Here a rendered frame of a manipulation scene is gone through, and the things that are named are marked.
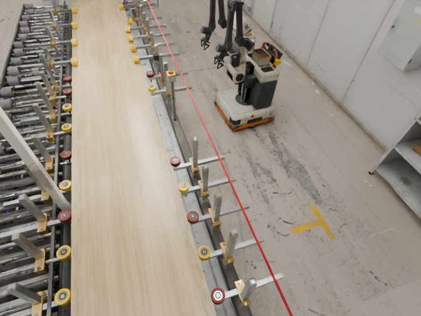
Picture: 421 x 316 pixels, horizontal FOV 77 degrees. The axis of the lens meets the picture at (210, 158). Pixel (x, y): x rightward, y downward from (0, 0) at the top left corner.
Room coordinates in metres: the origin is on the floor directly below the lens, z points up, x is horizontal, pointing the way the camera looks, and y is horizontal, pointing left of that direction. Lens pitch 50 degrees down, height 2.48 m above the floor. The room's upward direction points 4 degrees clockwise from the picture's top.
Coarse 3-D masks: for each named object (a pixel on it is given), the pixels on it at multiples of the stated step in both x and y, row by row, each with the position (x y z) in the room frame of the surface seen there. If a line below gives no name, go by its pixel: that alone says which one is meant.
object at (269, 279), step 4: (276, 276) 0.50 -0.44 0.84; (280, 276) 0.50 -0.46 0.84; (260, 280) 0.47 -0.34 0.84; (264, 280) 0.47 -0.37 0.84; (268, 280) 0.48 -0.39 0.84; (272, 280) 0.48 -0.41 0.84; (260, 284) 0.45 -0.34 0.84; (264, 284) 0.45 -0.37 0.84; (236, 288) 0.42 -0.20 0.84; (228, 292) 0.40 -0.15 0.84; (232, 292) 0.40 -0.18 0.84; (236, 292) 0.40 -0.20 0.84; (228, 296) 0.38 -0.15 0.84; (232, 296) 0.38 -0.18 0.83
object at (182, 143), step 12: (156, 72) 2.81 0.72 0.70; (168, 108) 2.15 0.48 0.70; (180, 132) 1.81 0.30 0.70; (180, 144) 1.65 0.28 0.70; (192, 180) 1.26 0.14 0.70; (204, 204) 1.04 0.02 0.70; (216, 240) 0.76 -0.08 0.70; (228, 276) 0.52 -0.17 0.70; (228, 288) 0.46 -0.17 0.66; (240, 312) 0.32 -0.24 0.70
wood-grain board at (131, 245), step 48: (96, 0) 4.35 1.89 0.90; (96, 48) 2.91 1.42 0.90; (96, 96) 2.02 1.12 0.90; (144, 96) 2.07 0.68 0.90; (96, 144) 1.41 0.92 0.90; (144, 144) 1.44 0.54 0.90; (96, 192) 0.96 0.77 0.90; (144, 192) 0.99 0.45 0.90; (96, 240) 0.62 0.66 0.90; (144, 240) 0.64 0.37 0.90; (192, 240) 0.66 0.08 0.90; (96, 288) 0.36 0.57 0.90; (144, 288) 0.37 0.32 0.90; (192, 288) 0.39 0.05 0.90
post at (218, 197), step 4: (220, 192) 0.86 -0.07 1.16; (216, 196) 0.83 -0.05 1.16; (220, 196) 0.83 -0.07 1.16; (216, 200) 0.82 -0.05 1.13; (220, 200) 0.83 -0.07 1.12; (216, 204) 0.82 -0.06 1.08; (220, 204) 0.83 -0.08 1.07; (216, 208) 0.82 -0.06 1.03; (220, 208) 0.83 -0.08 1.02; (216, 212) 0.83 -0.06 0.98; (212, 216) 0.85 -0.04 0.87; (216, 216) 0.83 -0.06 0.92; (216, 220) 0.83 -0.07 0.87; (212, 228) 0.83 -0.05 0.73; (216, 228) 0.83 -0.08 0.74
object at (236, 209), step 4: (244, 204) 0.98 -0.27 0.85; (248, 204) 0.98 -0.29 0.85; (228, 208) 0.94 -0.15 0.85; (232, 208) 0.94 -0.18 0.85; (236, 208) 0.94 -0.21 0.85; (240, 208) 0.94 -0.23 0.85; (244, 208) 0.95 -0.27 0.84; (248, 208) 0.96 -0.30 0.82; (220, 212) 0.90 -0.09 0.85; (224, 212) 0.91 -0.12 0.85; (228, 212) 0.91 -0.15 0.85; (232, 212) 0.92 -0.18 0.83; (200, 216) 0.86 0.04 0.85; (204, 216) 0.86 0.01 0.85; (208, 216) 0.86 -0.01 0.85; (220, 216) 0.88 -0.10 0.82; (200, 220) 0.83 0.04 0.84; (204, 220) 0.84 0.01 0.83
